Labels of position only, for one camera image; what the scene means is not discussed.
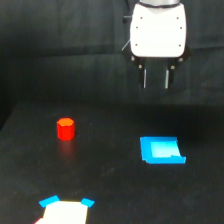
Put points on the red hexagonal block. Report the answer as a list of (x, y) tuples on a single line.
[(65, 129)]

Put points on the blue tape strip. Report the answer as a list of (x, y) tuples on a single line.
[(87, 202), (47, 201)]

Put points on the blue tape strip right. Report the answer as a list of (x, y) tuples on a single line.
[(87, 202)]

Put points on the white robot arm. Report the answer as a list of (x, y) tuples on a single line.
[(158, 29)]

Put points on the white paper sheet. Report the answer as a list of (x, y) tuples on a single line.
[(65, 212)]

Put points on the blue tape strip left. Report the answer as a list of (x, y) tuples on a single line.
[(47, 201)]

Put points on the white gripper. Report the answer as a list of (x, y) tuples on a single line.
[(158, 30)]

